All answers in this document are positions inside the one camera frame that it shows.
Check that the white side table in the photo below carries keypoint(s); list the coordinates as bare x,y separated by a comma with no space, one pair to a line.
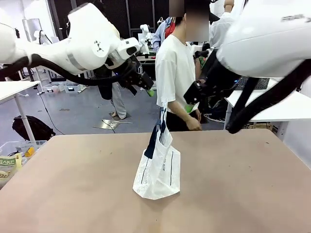
286,106

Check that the clear plastic storage bin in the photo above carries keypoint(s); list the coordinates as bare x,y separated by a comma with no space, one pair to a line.
19,145

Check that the small yellow box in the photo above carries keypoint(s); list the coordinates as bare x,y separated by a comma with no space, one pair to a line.
29,152

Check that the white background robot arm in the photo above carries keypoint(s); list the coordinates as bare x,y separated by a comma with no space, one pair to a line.
145,32

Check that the translucent white shopping bag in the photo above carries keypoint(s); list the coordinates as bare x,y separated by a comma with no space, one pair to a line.
160,174

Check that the person in white shirt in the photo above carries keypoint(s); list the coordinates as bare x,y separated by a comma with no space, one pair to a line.
218,31

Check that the yellow green snack packet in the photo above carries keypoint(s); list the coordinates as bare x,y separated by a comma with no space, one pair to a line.
8,165

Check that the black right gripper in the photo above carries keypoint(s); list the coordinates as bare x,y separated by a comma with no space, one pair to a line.
195,93

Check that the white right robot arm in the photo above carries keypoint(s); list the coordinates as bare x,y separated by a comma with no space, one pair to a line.
267,36

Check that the person in blue shirt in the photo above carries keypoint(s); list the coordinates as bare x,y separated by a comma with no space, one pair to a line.
160,36

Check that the black perforated panel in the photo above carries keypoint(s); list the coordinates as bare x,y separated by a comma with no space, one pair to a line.
262,83

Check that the flat metal floor plate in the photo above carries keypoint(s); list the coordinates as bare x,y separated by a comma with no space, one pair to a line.
111,124

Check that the dark background desk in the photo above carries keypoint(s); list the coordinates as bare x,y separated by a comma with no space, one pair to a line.
145,58

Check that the black backpack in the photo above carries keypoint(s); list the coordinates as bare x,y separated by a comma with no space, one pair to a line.
34,127

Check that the person's right hand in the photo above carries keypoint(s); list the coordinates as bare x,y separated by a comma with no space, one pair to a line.
194,124

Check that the person in white t-shirt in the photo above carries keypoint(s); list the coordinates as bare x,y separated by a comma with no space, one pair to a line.
175,68

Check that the clear floor storage bins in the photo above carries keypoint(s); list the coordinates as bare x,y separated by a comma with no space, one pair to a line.
70,88

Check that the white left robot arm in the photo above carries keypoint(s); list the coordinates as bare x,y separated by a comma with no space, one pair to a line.
82,36

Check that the white height-adjustable table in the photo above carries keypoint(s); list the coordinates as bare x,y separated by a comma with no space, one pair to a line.
14,89

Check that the person's right forearm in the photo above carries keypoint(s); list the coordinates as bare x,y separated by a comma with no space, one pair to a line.
178,110

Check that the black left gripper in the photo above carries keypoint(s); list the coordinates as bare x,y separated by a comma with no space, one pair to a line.
130,75

